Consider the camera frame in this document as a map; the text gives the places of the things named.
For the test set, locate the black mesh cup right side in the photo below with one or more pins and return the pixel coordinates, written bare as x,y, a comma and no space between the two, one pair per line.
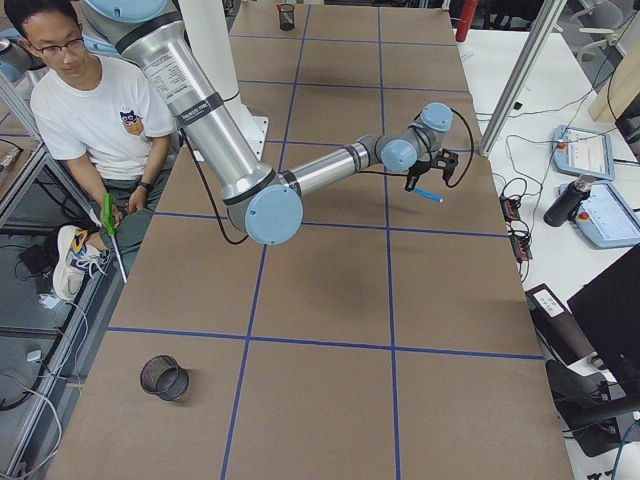
163,377

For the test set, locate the aluminium frame post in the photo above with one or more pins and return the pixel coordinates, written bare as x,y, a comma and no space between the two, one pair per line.
532,48

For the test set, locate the seated person white shirt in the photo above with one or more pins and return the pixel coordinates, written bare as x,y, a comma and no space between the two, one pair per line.
100,118

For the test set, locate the blue marker pen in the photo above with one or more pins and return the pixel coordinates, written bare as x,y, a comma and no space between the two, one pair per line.
429,195

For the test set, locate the black mesh cup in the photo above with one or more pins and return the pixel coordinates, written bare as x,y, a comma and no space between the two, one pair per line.
163,377
286,16

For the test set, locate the black mesh cup left side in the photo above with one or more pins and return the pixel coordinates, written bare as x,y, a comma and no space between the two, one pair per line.
286,16

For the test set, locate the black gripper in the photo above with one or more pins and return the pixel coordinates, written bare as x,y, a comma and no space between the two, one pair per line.
421,170

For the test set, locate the green grabber tool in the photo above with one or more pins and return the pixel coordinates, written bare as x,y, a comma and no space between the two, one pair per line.
109,224

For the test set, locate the red fire extinguisher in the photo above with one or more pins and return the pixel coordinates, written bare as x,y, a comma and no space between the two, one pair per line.
465,20

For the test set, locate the far teach pendant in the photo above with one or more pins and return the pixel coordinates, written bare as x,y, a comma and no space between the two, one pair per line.
577,151

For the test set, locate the black water bottle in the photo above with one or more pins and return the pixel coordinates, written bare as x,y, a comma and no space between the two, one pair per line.
565,206

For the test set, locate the near teach pendant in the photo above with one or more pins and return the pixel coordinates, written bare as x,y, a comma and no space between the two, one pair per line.
605,219

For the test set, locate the teach pendant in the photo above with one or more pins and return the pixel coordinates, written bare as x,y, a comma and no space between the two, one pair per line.
605,219
577,151

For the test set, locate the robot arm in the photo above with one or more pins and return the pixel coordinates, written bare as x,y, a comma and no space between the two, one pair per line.
166,39

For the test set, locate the black monitor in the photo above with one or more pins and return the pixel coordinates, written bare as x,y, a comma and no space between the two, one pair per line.
607,311

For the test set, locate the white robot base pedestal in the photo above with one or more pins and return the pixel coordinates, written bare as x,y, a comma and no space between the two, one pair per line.
235,85

